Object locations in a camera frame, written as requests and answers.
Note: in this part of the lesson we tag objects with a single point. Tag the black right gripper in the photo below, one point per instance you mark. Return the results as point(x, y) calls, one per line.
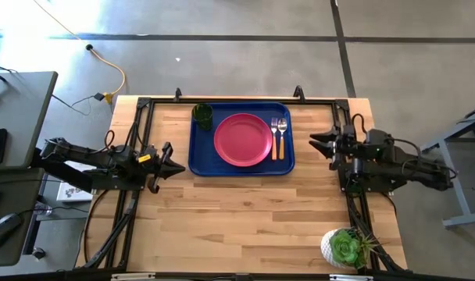
point(347, 150)

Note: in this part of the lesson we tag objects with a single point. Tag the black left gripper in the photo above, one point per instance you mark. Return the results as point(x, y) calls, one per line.
point(151, 166)

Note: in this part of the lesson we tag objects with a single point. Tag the dark green cup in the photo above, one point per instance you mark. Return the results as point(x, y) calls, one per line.
point(202, 117)

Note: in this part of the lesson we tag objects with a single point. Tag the pink plastic plate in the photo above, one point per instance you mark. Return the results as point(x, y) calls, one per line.
point(241, 140)

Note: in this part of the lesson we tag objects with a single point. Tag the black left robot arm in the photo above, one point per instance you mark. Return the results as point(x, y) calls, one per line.
point(85, 156)

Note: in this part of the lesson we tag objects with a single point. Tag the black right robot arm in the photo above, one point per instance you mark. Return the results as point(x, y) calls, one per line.
point(417, 171)

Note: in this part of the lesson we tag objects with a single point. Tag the blue plastic tray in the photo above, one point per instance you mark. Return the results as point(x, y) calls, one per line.
point(206, 156)

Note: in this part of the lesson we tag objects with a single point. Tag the white printed box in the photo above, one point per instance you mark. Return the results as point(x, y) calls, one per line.
point(71, 193)

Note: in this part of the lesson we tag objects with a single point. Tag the green succulent plant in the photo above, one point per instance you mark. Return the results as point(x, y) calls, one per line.
point(345, 247)

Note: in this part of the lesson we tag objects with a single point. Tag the white faceted plant pot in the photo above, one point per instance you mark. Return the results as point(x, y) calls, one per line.
point(326, 250)

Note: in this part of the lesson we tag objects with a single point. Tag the grey metal table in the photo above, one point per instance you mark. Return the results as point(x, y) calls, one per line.
point(454, 183)

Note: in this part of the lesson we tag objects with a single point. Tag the grey side desk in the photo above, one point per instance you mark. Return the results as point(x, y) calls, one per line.
point(18, 109)

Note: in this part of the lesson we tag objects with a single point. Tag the black computer mouse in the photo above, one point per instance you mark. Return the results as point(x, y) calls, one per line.
point(5, 228)

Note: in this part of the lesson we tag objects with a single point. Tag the black frame clamp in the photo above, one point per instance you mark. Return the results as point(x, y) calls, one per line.
point(298, 92)
point(177, 94)

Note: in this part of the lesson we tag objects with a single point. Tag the black aluminium table frame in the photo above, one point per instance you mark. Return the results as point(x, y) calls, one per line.
point(143, 103)

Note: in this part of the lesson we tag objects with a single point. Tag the black frame post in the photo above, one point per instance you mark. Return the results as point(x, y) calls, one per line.
point(71, 179)

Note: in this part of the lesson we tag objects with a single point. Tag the silver metal bracket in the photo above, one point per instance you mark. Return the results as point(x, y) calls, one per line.
point(133, 276)
point(351, 278)

